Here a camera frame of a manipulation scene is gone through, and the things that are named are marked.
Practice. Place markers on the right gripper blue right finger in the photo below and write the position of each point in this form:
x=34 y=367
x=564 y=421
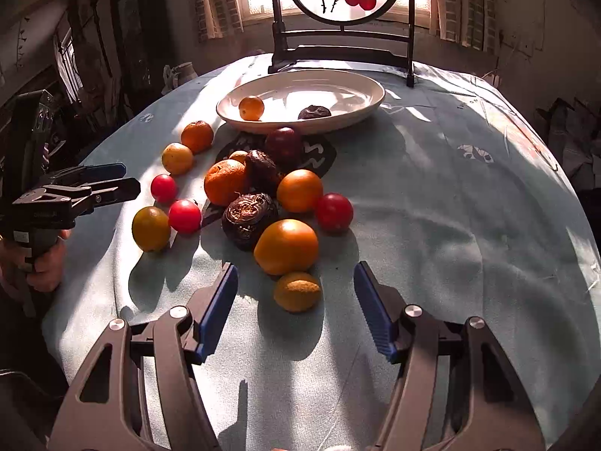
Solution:
x=487 y=407

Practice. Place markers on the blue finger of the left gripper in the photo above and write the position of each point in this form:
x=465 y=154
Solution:
x=103 y=193
x=79 y=175

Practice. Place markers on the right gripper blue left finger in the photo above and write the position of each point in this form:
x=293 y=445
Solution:
x=105 y=407

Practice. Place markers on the red cherry tomato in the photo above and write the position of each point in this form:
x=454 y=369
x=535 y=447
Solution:
x=185 y=217
x=164 y=189
x=334 y=213

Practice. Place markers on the yellow-orange fruit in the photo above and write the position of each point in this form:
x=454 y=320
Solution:
x=151 y=230

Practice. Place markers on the small yellow orange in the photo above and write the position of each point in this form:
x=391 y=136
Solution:
x=177 y=159

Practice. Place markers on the large bumpy mandarin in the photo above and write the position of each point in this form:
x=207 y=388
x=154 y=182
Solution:
x=225 y=181

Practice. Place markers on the dark water chestnut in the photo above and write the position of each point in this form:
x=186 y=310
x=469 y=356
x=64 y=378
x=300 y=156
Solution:
x=247 y=217
x=313 y=112
x=263 y=174

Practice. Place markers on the dark water chestnut back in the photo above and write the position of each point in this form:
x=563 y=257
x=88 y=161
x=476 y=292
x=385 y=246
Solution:
x=263 y=174

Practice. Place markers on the large orange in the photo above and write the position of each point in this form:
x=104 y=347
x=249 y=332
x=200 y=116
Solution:
x=251 y=108
x=286 y=246

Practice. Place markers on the dark red plum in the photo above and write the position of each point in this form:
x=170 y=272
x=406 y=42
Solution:
x=284 y=147

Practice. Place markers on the small yellow-green kumquat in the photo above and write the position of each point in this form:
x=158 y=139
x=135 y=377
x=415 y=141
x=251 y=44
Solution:
x=297 y=292

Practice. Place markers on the orange fruit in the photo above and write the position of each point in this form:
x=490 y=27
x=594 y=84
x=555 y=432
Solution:
x=299 y=191

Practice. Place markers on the dark water chestnut front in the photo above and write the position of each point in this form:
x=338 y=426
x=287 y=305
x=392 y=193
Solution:
x=313 y=112

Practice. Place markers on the person's left hand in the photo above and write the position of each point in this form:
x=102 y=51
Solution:
x=48 y=268

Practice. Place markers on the white jug with cloth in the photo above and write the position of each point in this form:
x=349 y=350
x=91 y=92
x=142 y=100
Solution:
x=177 y=75

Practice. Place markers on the light blue tablecloth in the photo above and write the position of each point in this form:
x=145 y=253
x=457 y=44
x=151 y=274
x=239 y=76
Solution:
x=458 y=204

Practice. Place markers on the dark clutter pile right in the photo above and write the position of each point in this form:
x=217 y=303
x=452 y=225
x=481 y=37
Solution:
x=571 y=131

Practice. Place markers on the round painted table screen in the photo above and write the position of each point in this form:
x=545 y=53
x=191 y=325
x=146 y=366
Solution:
x=342 y=35

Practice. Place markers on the right window curtain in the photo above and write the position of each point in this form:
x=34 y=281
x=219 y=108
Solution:
x=470 y=23

